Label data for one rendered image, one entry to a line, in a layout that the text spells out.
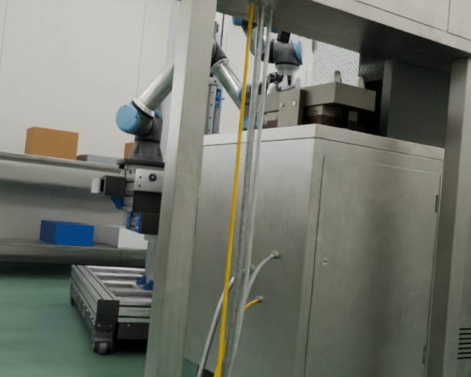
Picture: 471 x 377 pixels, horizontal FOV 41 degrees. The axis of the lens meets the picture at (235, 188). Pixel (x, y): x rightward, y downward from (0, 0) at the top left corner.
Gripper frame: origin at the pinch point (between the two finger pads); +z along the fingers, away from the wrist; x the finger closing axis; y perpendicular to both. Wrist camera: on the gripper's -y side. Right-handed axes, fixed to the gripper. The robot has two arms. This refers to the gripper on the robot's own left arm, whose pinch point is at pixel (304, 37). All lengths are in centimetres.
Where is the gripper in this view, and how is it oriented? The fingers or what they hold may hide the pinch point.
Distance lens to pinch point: 242.0
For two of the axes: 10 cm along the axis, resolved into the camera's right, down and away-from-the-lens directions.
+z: 3.5, 6.6, -6.7
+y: 4.2, -7.5, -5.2
